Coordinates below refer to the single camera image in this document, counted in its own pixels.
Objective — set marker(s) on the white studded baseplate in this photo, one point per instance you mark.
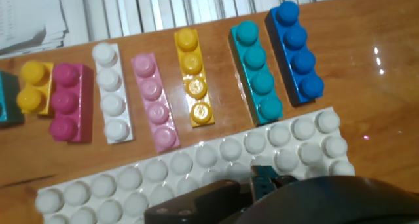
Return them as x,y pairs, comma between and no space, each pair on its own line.
183,171

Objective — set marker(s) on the stack of white papers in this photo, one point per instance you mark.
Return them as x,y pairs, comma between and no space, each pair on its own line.
26,17

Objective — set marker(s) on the teal four-stud block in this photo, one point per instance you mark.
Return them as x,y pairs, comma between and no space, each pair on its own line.
255,73

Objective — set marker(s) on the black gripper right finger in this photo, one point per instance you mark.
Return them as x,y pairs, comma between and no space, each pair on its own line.
327,201

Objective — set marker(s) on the teal two-stud block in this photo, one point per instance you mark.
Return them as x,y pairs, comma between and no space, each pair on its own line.
8,99

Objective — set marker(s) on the white flat four-stud block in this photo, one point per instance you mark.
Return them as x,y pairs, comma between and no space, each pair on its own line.
112,93

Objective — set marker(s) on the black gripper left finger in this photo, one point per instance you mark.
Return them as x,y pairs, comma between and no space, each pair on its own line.
196,201

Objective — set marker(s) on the yellow flat four-stud block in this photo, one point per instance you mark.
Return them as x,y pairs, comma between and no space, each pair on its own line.
193,76

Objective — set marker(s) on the blue four-stud block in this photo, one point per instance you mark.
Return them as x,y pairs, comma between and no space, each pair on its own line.
294,53

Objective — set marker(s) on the varnished wooden board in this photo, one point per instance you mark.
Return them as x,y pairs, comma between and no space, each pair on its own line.
360,86

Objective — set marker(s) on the yellow two-stud block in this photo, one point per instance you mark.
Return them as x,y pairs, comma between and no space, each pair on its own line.
34,88

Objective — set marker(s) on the pink flat four-stud block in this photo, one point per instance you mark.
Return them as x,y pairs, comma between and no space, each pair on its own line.
155,103

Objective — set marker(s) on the magenta three-stud block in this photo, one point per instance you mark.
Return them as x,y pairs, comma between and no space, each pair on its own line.
70,103

